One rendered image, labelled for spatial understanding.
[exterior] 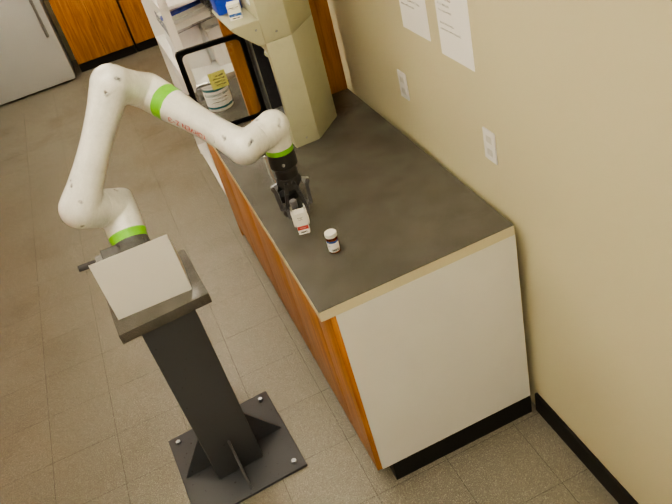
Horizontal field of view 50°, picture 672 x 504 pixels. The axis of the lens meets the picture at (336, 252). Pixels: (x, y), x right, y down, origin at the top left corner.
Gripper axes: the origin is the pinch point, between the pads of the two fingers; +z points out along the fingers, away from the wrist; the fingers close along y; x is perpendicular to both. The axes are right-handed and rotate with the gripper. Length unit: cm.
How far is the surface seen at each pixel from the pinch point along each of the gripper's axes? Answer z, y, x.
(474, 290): 29, -51, 27
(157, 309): 10, 54, 17
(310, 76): -17, -16, -75
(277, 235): 10.0, 10.2, -6.8
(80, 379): 104, 136, -67
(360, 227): 9.9, -19.2, 2.0
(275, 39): -38, -7, -68
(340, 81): 5, -30, -113
